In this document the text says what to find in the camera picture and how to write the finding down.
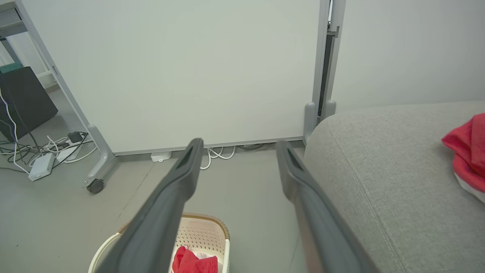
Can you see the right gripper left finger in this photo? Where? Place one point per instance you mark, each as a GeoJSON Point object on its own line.
{"type": "Point", "coordinates": [159, 223]}

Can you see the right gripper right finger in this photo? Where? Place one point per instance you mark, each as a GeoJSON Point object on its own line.
{"type": "Point", "coordinates": [318, 227]}

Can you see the red and white garment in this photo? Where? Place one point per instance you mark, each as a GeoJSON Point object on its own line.
{"type": "Point", "coordinates": [468, 151]}

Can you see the red cloth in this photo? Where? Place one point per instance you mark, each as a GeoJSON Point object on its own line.
{"type": "Point", "coordinates": [189, 263]}

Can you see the grey fabric sofa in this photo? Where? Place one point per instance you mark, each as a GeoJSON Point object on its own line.
{"type": "Point", "coordinates": [398, 182]}

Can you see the white plastic laundry basket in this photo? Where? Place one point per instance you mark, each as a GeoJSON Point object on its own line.
{"type": "Point", "coordinates": [201, 231]}

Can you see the small white adapter box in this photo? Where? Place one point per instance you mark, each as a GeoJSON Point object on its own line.
{"type": "Point", "coordinates": [161, 156]}

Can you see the black caster wheel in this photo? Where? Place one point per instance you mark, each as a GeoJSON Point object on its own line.
{"type": "Point", "coordinates": [95, 186]}

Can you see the grey partition foot with caster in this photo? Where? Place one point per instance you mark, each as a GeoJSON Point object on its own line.
{"type": "Point", "coordinates": [101, 155]}

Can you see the black power adapter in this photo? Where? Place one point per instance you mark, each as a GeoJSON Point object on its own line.
{"type": "Point", "coordinates": [75, 137]}

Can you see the wide white partition panel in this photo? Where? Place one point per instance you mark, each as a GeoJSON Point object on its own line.
{"type": "Point", "coordinates": [189, 68]}

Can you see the black box cabinet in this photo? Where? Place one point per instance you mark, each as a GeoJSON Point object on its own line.
{"type": "Point", "coordinates": [24, 100]}

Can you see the grey metal table frame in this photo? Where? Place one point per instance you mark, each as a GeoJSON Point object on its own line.
{"type": "Point", "coordinates": [11, 28]}

